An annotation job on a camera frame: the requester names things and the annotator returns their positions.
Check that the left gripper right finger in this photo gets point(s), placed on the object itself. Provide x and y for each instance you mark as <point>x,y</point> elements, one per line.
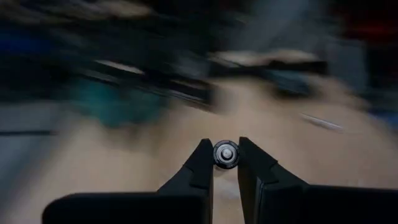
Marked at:
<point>295,208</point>

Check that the green plastic bin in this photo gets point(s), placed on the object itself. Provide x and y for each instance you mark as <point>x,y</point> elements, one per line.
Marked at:
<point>118,105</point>

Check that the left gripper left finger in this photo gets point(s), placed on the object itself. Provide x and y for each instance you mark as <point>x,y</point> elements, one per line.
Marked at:
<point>140,208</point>

